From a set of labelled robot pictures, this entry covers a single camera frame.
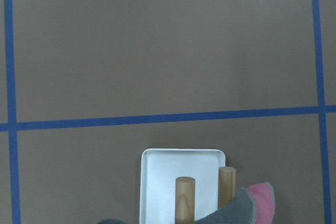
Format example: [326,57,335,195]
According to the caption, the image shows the grey and pink cloth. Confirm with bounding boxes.
[96,180,276,224]

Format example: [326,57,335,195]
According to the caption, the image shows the white rectangular tray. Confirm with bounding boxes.
[139,148,226,223]

